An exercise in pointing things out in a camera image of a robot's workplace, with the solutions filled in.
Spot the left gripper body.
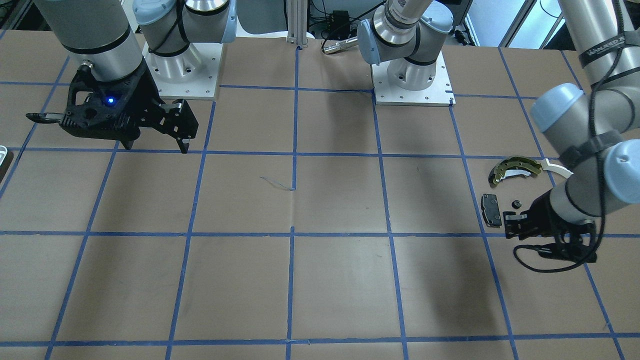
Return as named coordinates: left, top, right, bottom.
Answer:
left=522, top=193, right=570, bottom=240

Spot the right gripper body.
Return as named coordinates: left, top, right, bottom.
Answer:
left=59, top=60, right=167, bottom=150

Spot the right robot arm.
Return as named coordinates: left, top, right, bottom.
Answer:
left=26, top=0, right=238, bottom=154

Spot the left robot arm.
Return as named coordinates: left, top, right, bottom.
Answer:
left=357, top=0, right=639, bottom=240

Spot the black brake pad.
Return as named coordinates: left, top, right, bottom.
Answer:
left=480, top=193, right=503, bottom=228

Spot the green brake shoe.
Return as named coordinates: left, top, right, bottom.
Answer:
left=487, top=156, right=543, bottom=188

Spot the silver cylinder on floor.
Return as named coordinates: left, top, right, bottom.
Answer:
left=321, top=36, right=358, bottom=55

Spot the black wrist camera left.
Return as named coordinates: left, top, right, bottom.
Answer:
left=535, top=222, right=598, bottom=264

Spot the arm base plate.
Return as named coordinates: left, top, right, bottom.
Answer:
left=371, top=52, right=457, bottom=107
left=142, top=43, right=224, bottom=100

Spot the white half ring clamp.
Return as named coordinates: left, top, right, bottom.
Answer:
left=541, top=158, right=574, bottom=179

